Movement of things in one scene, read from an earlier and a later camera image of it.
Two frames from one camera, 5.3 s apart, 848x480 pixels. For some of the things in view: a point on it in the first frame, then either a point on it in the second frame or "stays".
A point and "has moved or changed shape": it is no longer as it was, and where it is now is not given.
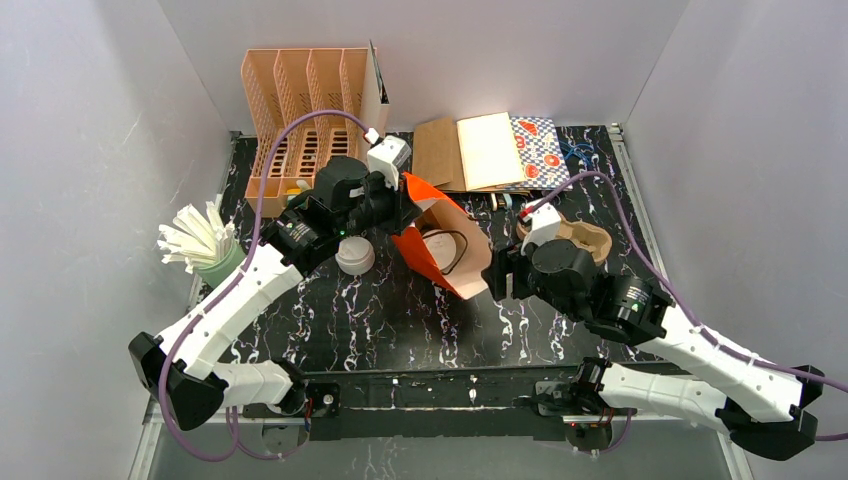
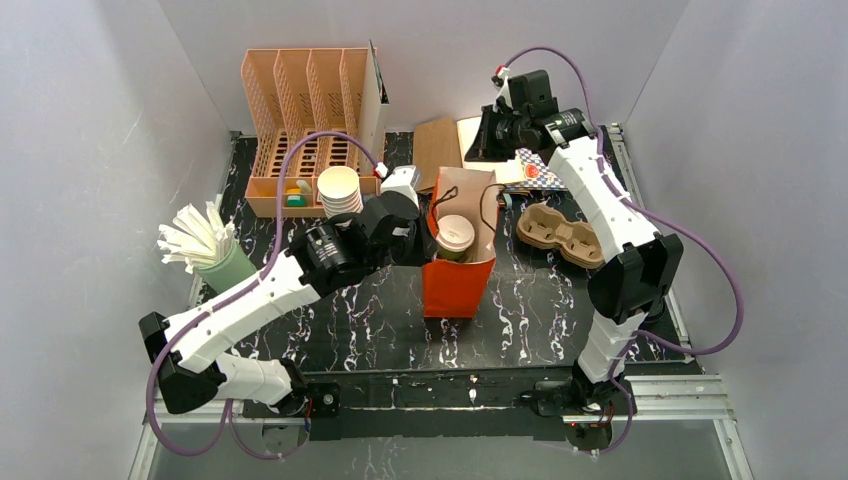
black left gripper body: [395, 203] to [416, 240]
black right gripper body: [501, 277] to [488, 139]
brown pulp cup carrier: [589, 236] stays
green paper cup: [216, 273] stays
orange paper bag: [446, 241] has moved or changed shape
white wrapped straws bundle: [196, 240] stays
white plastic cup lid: [446, 248] has moved or changed shape
